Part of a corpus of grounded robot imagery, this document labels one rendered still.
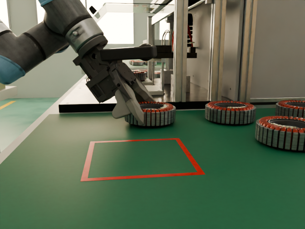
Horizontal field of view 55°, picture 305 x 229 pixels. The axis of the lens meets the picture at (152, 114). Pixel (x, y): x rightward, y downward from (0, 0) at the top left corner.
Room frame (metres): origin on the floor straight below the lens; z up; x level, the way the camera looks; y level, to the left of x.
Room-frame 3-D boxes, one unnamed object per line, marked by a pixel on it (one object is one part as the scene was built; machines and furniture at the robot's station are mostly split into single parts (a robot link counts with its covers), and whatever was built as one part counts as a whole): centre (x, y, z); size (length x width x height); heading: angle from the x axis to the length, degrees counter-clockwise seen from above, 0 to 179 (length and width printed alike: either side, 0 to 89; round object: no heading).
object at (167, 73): (1.22, -0.06, 0.80); 0.07 x 0.05 x 0.06; 7
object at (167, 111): (0.63, 0.01, 0.77); 0.11 x 0.11 x 0.04
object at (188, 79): (0.98, -0.09, 0.80); 0.07 x 0.05 x 0.06; 7
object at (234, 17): (1.12, -0.19, 0.92); 0.66 x 0.01 x 0.30; 7
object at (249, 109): (0.65, -0.18, 0.77); 0.11 x 0.11 x 0.04
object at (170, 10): (1.10, -0.03, 1.03); 0.62 x 0.01 x 0.03; 7
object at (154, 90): (0.96, 0.05, 0.78); 0.15 x 0.15 x 0.01; 7
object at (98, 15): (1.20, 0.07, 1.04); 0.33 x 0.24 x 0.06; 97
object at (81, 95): (1.09, 0.05, 0.76); 0.64 x 0.47 x 0.02; 7
